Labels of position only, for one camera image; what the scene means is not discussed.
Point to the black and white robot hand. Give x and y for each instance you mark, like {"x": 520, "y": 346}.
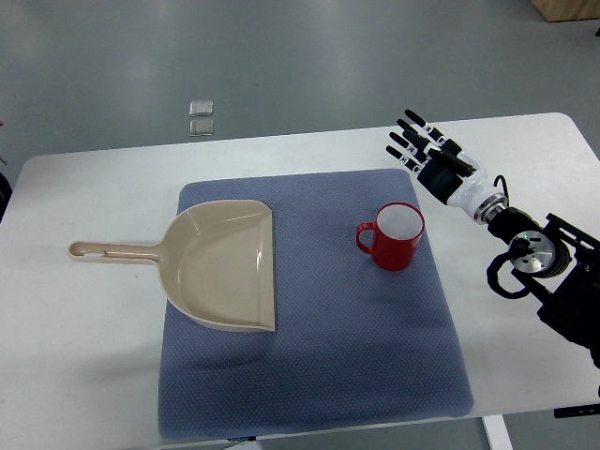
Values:
{"x": 446, "y": 170}

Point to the wooden furniture corner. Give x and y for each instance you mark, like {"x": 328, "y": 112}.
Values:
{"x": 555, "y": 11}

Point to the dark object at left edge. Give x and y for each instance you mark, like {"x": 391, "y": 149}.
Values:
{"x": 5, "y": 195}

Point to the beige plastic dustpan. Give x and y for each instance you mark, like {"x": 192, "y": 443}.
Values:
{"x": 215, "y": 264}

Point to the upper metal floor plate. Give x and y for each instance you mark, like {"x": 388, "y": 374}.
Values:
{"x": 201, "y": 108}

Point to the blue grey mat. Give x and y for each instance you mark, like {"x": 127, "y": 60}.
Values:
{"x": 354, "y": 344}

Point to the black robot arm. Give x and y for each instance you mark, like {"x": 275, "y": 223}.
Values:
{"x": 556, "y": 263}

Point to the lower metal floor plate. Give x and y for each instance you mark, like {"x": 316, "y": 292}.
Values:
{"x": 201, "y": 127}

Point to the white table leg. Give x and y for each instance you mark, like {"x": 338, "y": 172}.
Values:
{"x": 496, "y": 432}

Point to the black table control panel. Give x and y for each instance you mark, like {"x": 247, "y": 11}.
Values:
{"x": 576, "y": 411}

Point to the metal floor plate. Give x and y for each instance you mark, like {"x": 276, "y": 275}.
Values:
{"x": 201, "y": 127}
{"x": 201, "y": 108}

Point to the red cup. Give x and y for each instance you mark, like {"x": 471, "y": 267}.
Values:
{"x": 392, "y": 238}

